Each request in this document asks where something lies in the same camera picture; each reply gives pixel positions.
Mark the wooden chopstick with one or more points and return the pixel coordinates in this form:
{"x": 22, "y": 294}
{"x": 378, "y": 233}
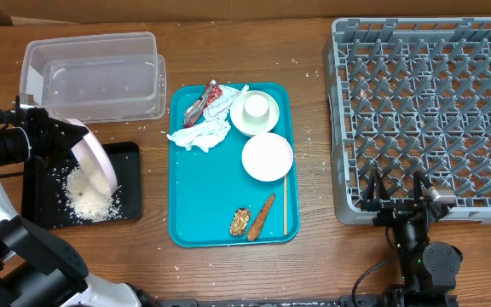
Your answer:
{"x": 285, "y": 223}

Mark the red snack wrapper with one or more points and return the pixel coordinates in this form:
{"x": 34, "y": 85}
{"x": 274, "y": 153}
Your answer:
{"x": 211, "y": 92}

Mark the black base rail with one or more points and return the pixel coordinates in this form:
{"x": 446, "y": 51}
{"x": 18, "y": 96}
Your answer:
{"x": 345, "y": 301}

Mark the brown carrot-shaped food scrap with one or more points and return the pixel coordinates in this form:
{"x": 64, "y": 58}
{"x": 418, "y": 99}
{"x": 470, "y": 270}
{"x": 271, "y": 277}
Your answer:
{"x": 257, "y": 226}

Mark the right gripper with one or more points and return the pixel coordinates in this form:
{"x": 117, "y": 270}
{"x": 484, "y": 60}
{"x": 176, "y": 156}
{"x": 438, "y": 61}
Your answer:
{"x": 393, "y": 211}

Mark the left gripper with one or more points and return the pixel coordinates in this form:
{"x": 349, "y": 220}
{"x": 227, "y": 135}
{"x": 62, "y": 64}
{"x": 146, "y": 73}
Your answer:
{"x": 56, "y": 142}

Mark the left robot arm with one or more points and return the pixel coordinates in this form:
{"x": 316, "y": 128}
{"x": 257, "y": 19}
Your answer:
{"x": 38, "y": 268}

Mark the clear plastic bin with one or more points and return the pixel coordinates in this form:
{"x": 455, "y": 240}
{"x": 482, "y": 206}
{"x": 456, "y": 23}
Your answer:
{"x": 118, "y": 77}

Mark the white cup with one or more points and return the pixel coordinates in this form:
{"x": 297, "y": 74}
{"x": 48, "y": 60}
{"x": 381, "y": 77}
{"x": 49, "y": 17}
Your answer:
{"x": 256, "y": 109}

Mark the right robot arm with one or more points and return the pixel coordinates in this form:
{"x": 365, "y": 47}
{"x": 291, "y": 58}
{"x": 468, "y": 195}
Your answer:
{"x": 428, "y": 269}

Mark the white napkin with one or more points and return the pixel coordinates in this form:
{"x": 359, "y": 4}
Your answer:
{"x": 215, "y": 126}

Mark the teal serving tray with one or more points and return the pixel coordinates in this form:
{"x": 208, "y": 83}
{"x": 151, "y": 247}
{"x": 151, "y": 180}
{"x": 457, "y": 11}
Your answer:
{"x": 206, "y": 189}

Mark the large white plate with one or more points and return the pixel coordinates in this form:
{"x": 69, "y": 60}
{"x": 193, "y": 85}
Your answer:
{"x": 94, "y": 165}

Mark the golden crumpled food scrap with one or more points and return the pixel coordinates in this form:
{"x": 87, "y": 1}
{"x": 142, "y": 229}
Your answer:
{"x": 240, "y": 221}

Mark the black tray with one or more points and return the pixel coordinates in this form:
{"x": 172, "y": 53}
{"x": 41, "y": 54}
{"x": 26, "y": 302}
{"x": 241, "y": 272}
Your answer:
{"x": 50, "y": 209}

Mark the grey dishwasher rack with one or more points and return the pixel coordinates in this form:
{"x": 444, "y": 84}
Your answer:
{"x": 406, "y": 95}

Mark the pile of white rice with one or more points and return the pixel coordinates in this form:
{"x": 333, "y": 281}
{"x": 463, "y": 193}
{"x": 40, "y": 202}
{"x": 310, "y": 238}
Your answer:
{"x": 81, "y": 193}

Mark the small white plate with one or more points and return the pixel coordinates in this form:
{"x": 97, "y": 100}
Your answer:
{"x": 267, "y": 157}

